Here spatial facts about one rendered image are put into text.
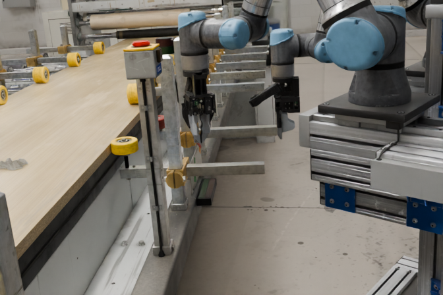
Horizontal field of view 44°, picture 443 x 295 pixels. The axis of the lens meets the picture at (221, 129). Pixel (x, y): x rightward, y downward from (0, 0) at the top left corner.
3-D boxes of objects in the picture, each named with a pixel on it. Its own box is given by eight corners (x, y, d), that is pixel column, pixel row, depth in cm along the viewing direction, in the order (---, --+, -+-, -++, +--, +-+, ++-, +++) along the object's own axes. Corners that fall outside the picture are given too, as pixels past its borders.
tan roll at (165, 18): (257, 20, 433) (256, 3, 430) (256, 21, 421) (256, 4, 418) (82, 30, 448) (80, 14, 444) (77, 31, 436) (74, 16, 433)
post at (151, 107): (173, 246, 141) (156, 74, 129) (170, 255, 136) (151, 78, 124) (156, 246, 141) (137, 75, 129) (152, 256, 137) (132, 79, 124)
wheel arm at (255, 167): (265, 172, 164) (264, 159, 163) (264, 176, 161) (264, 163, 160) (123, 177, 169) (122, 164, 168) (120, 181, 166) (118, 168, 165)
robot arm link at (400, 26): (411, 56, 135) (413, 0, 131) (395, 66, 125) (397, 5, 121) (364, 55, 142) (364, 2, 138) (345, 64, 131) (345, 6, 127)
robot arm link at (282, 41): (298, 29, 172) (272, 31, 171) (299, 64, 175) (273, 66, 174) (292, 27, 179) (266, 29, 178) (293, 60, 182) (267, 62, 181)
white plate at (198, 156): (203, 166, 197) (200, 140, 194) (193, 195, 172) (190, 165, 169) (201, 166, 197) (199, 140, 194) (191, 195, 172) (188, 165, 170)
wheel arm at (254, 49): (267, 51, 303) (266, 45, 303) (267, 51, 301) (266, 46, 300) (202, 54, 307) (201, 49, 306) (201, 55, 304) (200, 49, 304)
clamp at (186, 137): (199, 135, 193) (198, 122, 191) (194, 147, 180) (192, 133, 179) (183, 136, 193) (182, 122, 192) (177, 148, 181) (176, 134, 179)
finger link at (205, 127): (204, 147, 151) (202, 115, 149) (200, 141, 157) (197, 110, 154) (215, 145, 152) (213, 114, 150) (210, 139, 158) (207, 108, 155)
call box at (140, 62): (162, 76, 130) (159, 43, 128) (156, 81, 123) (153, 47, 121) (134, 77, 131) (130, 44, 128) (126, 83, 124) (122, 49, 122)
